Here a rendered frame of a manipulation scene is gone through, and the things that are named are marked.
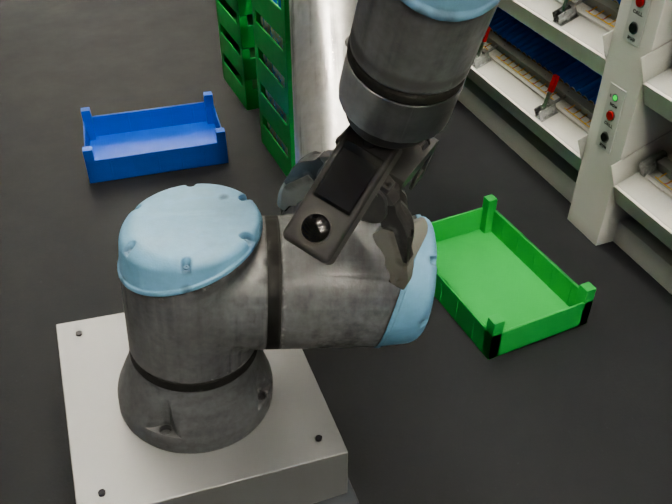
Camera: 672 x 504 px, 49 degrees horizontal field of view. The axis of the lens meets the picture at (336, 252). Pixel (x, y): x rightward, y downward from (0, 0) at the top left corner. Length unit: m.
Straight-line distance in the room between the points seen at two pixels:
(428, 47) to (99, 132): 1.41
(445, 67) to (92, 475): 0.61
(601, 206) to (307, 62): 0.73
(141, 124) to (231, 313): 1.11
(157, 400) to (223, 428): 0.08
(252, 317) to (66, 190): 0.96
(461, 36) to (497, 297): 0.88
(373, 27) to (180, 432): 0.54
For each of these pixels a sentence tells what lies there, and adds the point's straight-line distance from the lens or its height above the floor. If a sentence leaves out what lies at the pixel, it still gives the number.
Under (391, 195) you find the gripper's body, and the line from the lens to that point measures 0.62.
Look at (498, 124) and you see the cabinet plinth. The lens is 1.79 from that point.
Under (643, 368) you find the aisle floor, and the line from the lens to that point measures 1.28.
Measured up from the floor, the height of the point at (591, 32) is 0.35.
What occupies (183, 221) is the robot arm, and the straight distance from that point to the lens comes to 0.77.
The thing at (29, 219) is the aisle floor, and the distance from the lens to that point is 1.61.
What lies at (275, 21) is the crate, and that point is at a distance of 1.47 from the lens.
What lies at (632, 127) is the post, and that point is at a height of 0.26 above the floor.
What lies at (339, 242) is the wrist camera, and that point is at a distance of 0.59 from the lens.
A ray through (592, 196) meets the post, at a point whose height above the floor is 0.09.
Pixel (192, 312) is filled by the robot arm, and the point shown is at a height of 0.37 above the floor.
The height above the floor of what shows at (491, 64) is 0.15.
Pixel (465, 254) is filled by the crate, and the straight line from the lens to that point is 1.41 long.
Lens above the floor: 0.88
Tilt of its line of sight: 39 degrees down
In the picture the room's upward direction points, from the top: straight up
